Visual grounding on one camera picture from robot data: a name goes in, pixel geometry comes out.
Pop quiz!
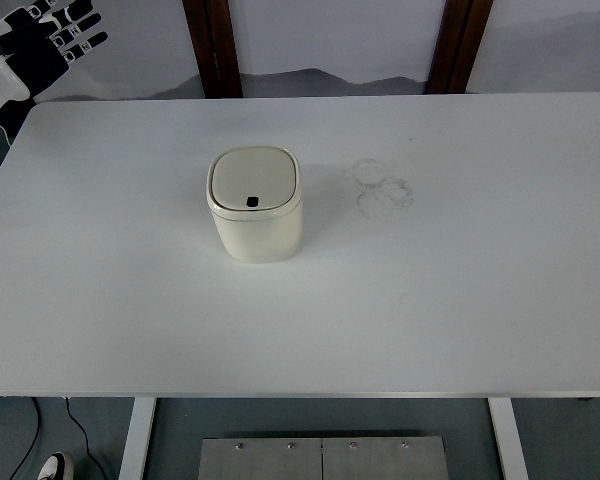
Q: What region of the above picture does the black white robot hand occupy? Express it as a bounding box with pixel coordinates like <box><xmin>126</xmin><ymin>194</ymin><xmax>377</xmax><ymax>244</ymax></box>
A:
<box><xmin>0</xmin><ymin>1</ymin><xmax>108</xmax><ymax>104</ymax></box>

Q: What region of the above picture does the cream plastic trash can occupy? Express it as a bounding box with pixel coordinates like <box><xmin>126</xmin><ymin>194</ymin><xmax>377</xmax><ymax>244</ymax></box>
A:
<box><xmin>206</xmin><ymin>145</ymin><xmax>303</xmax><ymax>264</ymax></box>

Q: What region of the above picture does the black white sneaker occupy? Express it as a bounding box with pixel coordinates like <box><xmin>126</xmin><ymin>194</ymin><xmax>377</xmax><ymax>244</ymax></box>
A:
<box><xmin>37</xmin><ymin>452</ymin><xmax>74</xmax><ymax>480</ymax></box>

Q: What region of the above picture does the left white table leg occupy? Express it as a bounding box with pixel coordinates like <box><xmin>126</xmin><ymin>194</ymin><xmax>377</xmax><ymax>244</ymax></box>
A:
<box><xmin>118</xmin><ymin>397</ymin><xmax>157</xmax><ymax>480</ymax></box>

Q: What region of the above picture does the white table leg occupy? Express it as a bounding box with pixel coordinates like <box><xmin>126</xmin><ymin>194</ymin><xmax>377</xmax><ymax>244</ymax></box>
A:
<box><xmin>488</xmin><ymin>398</ymin><xmax>529</xmax><ymax>480</ymax></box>
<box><xmin>118</xmin><ymin>397</ymin><xmax>157</xmax><ymax>480</ymax></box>

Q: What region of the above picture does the right white table leg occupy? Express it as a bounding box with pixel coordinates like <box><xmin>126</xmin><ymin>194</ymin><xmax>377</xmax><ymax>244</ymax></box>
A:
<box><xmin>488</xmin><ymin>398</ymin><xmax>529</xmax><ymax>480</ymax></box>

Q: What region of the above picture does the left brown wooden post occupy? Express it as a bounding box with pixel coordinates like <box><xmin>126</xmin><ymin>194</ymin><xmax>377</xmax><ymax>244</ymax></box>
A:
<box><xmin>182</xmin><ymin>0</ymin><xmax>243</xmax><ymax>99</ymax></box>

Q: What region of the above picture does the brown wooden post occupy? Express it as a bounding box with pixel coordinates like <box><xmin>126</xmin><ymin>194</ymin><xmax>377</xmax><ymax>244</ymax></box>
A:
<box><xmin>424</xmin><ymin>0</ymin><xmax>494</xmax><ymax>95</ymax></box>
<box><xmin>182</xmin><ymin>0</ymin><xmax>243</xmax><ymax>99</ymax></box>

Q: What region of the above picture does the black floor cable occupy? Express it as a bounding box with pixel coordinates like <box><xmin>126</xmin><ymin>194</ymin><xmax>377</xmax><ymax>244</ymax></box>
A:
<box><xmin>62</xmin><ymin>397</ymin><xmax>112</xmax><ymax>480</ymax></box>

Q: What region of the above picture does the right brown wooden post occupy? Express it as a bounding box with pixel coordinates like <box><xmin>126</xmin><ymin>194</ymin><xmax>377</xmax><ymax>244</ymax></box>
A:
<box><xmin>424</xmin><ymin>0</ymin><xmax>494</xmax><ymax>95</ymax></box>

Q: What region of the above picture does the grey metal base plate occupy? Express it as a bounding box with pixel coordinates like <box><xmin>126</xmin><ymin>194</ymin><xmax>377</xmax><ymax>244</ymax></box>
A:
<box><xmin>198</xmin><ymin>436</ymin><xmax>449</xmax><ymax>479</ymax></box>

